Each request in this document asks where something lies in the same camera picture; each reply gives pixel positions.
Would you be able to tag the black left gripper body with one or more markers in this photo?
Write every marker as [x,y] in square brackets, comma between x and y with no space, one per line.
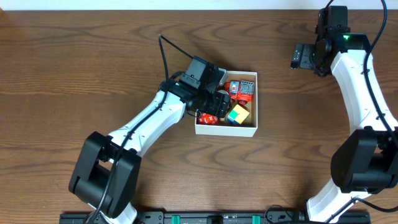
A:
[219,104]

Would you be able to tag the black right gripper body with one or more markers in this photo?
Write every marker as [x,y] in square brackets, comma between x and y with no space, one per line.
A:
[306,52]

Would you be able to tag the red many-sided die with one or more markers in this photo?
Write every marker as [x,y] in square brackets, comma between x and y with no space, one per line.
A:
[207,119]

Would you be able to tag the multicoloured puzzle cube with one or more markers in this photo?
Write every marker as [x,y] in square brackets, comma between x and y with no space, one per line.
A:
[237,115]

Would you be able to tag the red toy truck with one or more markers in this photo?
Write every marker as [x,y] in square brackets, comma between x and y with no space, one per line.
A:
[240,91]

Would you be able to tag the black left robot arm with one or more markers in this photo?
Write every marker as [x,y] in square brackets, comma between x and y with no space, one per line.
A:
[106,172]

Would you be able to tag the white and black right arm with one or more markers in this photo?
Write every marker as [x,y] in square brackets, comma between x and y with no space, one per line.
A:
[366,163]

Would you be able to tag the white cardboard box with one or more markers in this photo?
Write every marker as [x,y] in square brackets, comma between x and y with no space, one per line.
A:
[225,128]

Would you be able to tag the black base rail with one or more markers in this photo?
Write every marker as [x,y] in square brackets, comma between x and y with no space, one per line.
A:
[219,218]

